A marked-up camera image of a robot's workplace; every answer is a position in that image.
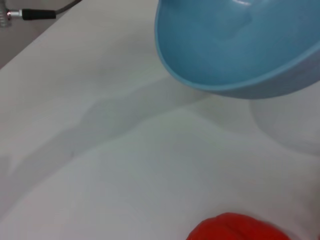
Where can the blue plastic bowl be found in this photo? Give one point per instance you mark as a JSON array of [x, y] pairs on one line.
[[225, 45]]

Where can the orange plush toy fruit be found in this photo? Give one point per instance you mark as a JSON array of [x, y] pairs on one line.
[[237, 227]]

